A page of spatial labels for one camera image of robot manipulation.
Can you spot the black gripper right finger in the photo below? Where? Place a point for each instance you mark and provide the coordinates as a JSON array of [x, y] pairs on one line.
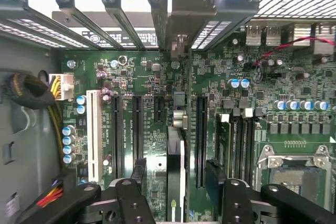
[[236, 203]]

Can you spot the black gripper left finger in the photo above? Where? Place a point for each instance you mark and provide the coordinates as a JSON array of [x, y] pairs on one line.
[[134, 203]]

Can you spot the black RAM slot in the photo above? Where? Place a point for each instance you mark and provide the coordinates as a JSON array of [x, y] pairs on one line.
[[249, 142], [237, 142]]

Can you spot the green RAM stick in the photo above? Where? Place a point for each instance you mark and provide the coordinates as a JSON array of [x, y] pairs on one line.
[[224, 142]]

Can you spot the CPU socket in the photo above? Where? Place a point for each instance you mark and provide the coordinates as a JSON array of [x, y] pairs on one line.
[[294, 174]]

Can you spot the green motherboard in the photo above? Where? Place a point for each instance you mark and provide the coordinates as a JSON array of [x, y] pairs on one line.
[[147, 134]]

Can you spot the black long expansion slot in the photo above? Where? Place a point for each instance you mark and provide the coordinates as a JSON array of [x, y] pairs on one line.
[[202, 140], [117, 134], [138, 129]]

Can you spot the white expansion slot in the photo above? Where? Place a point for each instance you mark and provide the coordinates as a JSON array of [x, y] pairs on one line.
[[94, 134]]

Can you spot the black short expansion slot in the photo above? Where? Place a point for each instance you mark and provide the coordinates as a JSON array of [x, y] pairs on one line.
[[160, 108]]

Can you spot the white power connector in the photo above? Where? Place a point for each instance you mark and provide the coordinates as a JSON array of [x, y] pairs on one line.
[[65, 87]]

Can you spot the metal expansion slot blank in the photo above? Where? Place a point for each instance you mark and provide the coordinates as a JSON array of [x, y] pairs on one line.
[[123, 22], [86, 22], [158, 24]]

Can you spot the black open PC case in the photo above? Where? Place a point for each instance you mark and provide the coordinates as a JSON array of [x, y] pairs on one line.
[[15, 9]]

